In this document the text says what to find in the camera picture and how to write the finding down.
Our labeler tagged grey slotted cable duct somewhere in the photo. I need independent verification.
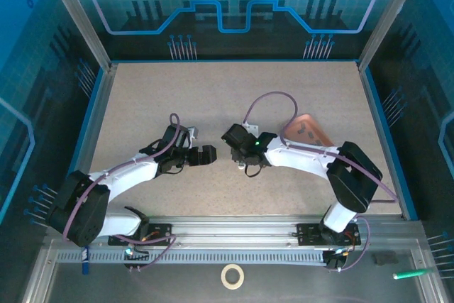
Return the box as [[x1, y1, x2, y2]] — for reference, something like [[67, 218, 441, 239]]
[[56, 248, 329, 265]]

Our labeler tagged aluminium frame post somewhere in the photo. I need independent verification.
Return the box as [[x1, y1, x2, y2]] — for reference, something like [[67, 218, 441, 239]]
[[38, 0, 113, 72], [357, 0, 428, 72]]

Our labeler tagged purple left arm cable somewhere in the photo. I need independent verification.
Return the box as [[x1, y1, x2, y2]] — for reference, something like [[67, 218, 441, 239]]
[[62, 113, 182, 243]]

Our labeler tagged black sponge block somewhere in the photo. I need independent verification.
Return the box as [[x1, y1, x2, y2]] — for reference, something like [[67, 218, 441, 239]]
[[371, 251, 400, 267]]

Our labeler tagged short purple cable loop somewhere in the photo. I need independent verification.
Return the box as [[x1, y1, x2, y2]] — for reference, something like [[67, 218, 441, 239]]
[[113, 234, 177, 272], [328, 216, 372, 274]]

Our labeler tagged beige tape roll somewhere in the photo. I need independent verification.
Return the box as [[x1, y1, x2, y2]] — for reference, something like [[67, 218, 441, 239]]
[[220, 263, 245, 290]]

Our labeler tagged green pen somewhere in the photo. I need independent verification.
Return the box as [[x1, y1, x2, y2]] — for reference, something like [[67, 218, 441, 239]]
[[392, 269, 436, 280]]

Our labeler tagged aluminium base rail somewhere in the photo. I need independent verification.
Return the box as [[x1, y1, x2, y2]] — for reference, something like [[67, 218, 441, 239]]
[[106, 214, 404, 248]]

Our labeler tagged pink plastic tray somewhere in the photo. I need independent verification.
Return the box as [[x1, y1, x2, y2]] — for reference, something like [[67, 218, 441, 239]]
[[283, 114, 337, 148]]

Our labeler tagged black connector hub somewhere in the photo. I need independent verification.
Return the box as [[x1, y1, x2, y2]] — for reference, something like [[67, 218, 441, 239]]
[[323, 248, 348, 272], [122, 246, 150, 272]]

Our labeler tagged aluminium side rail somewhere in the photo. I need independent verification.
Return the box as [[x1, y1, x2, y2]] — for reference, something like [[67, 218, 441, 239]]
[[357, 61, 441, 303], [21, 62, 118, 303]]

